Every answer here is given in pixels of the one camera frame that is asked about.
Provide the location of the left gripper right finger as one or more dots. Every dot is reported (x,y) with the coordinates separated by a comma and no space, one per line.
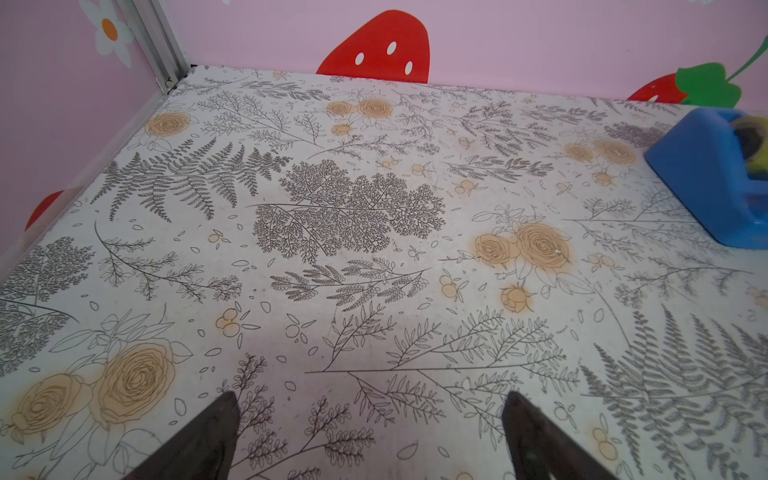
(539,449)

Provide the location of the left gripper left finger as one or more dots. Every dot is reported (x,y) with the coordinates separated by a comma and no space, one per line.
(202,449)

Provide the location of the blue tape dispenser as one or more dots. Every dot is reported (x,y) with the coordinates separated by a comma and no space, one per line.
(714,160)

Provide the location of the left aluminium corner post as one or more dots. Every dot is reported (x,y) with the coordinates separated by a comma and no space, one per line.
(151,25)

